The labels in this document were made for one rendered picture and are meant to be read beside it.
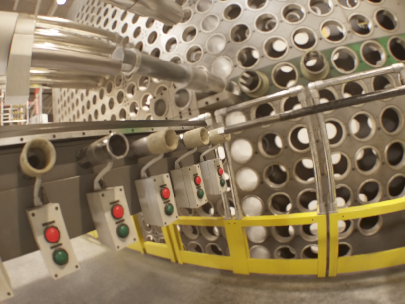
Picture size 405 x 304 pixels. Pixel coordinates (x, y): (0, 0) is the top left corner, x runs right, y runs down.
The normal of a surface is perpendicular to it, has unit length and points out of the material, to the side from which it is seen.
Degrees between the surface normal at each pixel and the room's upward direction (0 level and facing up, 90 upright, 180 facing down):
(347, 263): 90
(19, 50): 90
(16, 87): 90
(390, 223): 90
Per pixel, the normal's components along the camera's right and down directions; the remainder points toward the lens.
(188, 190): -0.54, 0.11
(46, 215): 0.81, -0.17
